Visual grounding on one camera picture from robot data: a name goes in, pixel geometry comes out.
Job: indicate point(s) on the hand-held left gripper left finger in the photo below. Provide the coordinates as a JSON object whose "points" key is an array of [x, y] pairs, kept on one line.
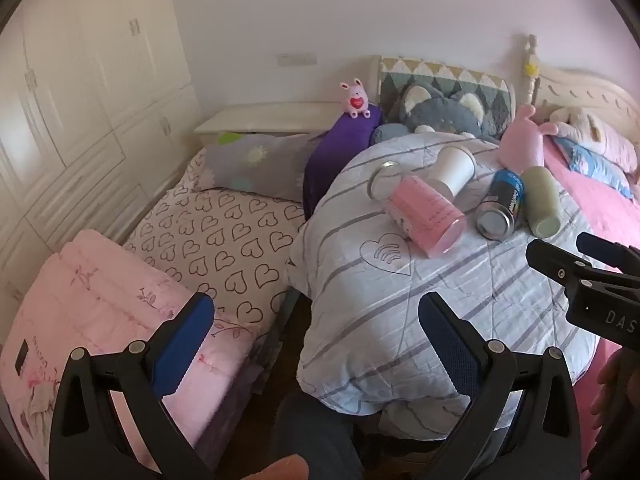
{"points": [[185, 345]]}

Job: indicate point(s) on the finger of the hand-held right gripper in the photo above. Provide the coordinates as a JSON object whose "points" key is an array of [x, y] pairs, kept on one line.
{"points": [[607, 255], [550, 260]]}

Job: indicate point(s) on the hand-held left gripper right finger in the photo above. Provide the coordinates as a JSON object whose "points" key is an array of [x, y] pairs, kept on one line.
{"points": [[450, 345]]}

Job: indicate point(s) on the pale green cup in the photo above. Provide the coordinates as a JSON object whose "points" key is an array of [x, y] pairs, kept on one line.
{"points": [[542, 200]]}

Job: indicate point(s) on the pink plastic cup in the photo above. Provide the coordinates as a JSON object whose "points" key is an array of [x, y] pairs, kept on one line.
{"points": [[425, 215]]}

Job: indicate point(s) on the white paper cup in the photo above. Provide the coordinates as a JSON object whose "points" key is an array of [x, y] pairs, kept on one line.
{"points": [[452, 167]]}

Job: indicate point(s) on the clear glass cup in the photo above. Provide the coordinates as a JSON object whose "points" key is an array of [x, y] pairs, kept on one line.
{"points": [[382, 182]]}

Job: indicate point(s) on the person's right hand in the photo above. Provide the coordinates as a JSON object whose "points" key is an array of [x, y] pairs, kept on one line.
{"points": [[607, 385]]}

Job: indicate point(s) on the pink bed sheet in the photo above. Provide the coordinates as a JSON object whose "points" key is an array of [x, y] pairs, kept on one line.
{"points": [[590, 200]]}

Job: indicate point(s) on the blue metal can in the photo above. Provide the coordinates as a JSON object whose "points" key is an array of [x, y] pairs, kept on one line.
{"points": [[500, 200]]}

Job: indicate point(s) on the folded pink floral quilt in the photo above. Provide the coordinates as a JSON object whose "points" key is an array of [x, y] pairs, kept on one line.
{"points": [[100, 300]]}

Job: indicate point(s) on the striped pale blue quilt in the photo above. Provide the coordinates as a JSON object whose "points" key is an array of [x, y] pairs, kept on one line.
{"points": [[360, 310]]}

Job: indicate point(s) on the blue cartoon pillow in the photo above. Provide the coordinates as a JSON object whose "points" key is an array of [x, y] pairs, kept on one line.
{"points": [[585, 160]]}

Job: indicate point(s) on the heart print bed sheet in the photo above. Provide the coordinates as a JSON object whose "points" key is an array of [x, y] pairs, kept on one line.
{"points": [[225, 240]]}

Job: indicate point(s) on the pink plush toy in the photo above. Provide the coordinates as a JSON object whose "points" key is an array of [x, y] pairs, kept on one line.
{"points": [[520, 145]]}

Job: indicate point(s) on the person's leg in dark trousers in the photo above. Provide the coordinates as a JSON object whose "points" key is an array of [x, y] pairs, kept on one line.
{"points": [[315, 435]]}

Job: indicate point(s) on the cream carved bed headboard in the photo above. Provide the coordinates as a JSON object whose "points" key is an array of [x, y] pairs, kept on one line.
{"points": [[575, 90]]}

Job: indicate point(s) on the diamond patterned headboard cushion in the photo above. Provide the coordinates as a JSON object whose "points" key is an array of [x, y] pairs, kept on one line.
{"points": [[492, 87]]}

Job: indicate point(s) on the grey cat plush pillow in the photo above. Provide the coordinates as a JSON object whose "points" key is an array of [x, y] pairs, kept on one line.
{"points": [[440, 110]]}

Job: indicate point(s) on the yellow bedpost ornament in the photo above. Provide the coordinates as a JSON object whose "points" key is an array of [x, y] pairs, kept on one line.
{"points": [[530, 69]]}

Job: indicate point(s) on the grey floral pillow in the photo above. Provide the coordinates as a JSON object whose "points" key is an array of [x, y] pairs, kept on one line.
{"points": [[260, 160]]}

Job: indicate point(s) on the purple cushion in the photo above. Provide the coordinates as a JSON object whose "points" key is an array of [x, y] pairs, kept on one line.
{"points": [[340, 145]]}

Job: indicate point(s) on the white small bed headboard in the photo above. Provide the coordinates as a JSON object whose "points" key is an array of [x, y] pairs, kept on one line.
{"points": [[260, 115]]}

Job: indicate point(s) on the small pink rabbit toy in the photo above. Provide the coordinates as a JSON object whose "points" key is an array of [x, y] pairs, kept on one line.
{"points": [[356, 100]]}

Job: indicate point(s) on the white wardrobe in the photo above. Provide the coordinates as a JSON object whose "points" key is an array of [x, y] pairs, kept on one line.
{"points": [[75, 85]]}

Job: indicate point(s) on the white wall socket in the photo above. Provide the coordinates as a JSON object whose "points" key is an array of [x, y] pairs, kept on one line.
{"points": [[297, 59]]}

